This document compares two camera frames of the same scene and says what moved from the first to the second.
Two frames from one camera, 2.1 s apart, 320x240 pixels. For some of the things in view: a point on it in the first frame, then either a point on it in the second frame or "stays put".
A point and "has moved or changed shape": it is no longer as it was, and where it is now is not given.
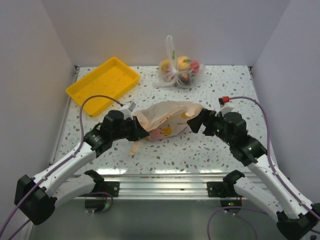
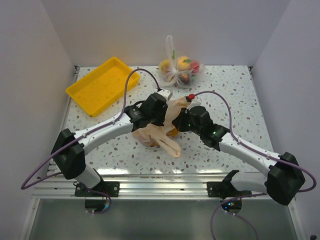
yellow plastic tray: (111, 78) stays put
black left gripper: (138, 132) to (160, 122)
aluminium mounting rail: (165, 186) stays put
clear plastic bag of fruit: (178, 71) stays put
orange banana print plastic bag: (164, 119) has moved or changed shape
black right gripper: (195, 123) to (179, 121)
